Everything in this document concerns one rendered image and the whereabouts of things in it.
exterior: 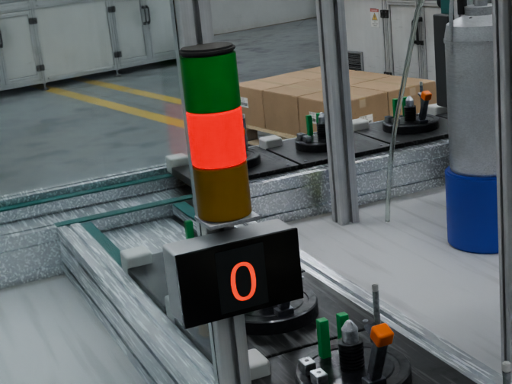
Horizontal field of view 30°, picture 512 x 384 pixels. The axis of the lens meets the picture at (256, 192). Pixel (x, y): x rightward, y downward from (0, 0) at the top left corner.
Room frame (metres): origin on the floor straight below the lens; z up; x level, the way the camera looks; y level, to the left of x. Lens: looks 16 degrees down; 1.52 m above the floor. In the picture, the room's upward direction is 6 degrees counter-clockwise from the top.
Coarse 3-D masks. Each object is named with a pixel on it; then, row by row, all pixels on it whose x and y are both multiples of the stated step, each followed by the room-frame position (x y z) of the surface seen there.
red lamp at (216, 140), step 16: (224, 112) 0.82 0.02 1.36; (240, 112) 0.84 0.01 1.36; (192, 128) 0.83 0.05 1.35; (208, 128) 0.82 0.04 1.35; (224, 128) 0.82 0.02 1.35; (240, 128) 0.83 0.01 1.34; (192, 144) 0.83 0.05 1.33; (208, 144) 0.82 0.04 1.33; (224, 144) 0.82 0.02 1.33; (240, 144) 0.83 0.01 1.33; (192, 160) 0.84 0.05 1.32; (208, 160) 0.82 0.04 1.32; (224, 160) 0.82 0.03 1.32; (240, 160) 0.83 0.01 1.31
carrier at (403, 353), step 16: (320, 320) 1.08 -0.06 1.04; (320, 336) 1.07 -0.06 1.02; (352, 336) 1.03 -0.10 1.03; (368, 336) 1.16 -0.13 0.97; (400, 336) 1.15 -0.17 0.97; (256, 352) 1.11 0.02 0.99; (304, 352) 1.14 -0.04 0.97; (320, 352) 1.07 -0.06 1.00; (336, 352) 1.09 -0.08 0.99; (352, 352) 1.03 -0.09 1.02; (368, 352) 1.08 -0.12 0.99; (400, 352) 1.07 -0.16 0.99; (416, 352) 1.10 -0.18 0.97; (256, 368) 1.08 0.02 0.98; (272, 368) 1.10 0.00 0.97; (288, 368) 1.09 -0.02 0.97; (304, 368) 1.03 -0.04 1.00; (320, 368) 1.02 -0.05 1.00; (336, 368) 1.04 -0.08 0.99; (352, 368) 1.03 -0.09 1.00; (384, 368) 1.03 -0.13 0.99; (400, 368) 1.03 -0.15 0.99; (416, 368) 1.06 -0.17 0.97; (432, 368) 1.06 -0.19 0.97; (448, 368) 1.05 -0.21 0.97
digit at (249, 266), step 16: (224, 256) 0.81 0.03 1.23; (240, 256) 0.82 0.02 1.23; (256, 256) 0.82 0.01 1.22; (224, 272) 0.81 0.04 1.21; (240, 272) 0.82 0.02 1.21; (256, 272) 0.82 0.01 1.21; (224, 288) 0.81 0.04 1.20; (240, 288) 0.82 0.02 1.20; (256, 288) 0.82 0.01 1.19; (224, 304) 0.81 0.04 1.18; (240, 304) 0.82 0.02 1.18; (256, 304) 0.82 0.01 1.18
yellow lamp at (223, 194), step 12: (216, 168) 0.82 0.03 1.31; (228, 168) 0.82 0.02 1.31; (240, 168) 0.83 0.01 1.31; (204, 180) 0.82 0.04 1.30; (216, 180) 0.82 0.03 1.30; (228, 180) 0.82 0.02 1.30; (240, 180) 0.83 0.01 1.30; (204, 192) 0.82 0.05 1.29; (216, 192) 0.82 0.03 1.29; (228, 192) 0.82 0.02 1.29; (240, 192) 0.82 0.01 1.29; (204, 204) 0.83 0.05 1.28; (216, 204) 0.82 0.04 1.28; (228, 204) 0.82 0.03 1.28; (240, 204) 0.82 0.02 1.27; (204, 216) 0.83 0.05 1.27; (216, 216) 0.82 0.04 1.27; (228, 216) 0.82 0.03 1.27; (240, 216) 0.82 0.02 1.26
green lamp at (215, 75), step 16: (192, 64) 0.82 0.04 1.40; (208, 64) 0.82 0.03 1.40; (224, 64) 0.82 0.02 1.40; (192, 80) 0.82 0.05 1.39; (208, 80) 0.82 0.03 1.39; (224, 80) 0.82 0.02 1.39; (192, 96) 0.82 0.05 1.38; (208, 96) 0.82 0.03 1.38; (224, 96) 0.82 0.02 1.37; (192, 112) 0.83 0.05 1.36; (208, 112) 0.82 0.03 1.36
